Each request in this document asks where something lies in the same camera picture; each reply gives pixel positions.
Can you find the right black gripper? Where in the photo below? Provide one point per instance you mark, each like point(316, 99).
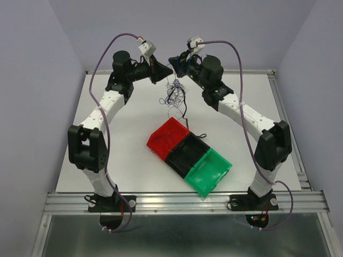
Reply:
point(179, 62)

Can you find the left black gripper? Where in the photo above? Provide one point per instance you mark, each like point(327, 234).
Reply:
point(159, 69)

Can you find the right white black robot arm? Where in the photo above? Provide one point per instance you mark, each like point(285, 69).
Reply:
point(273, 138)

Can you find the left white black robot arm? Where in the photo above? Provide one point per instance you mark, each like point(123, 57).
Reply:
point(88, 148)

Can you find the red plastic bin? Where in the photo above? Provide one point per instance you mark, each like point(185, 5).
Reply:
point(167, 137)

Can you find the black plastic bin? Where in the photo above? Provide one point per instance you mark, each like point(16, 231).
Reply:
point(186, 154)

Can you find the green plastic bin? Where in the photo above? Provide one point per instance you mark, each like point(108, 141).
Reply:
point(204, 176)

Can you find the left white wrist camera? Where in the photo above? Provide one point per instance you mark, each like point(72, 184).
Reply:
point(147, 48)

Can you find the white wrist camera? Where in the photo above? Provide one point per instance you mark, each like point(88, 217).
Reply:
point(147, 48)
point(195, 45)

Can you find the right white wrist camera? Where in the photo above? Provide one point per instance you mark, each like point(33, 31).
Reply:
point(195, 45)

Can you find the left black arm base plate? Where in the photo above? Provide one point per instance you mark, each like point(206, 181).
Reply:
point(100, 204)

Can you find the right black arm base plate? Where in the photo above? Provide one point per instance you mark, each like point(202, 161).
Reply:
point(249, 202)

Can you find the aluminium front rail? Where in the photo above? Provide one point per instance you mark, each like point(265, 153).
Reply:
point(178, 204)

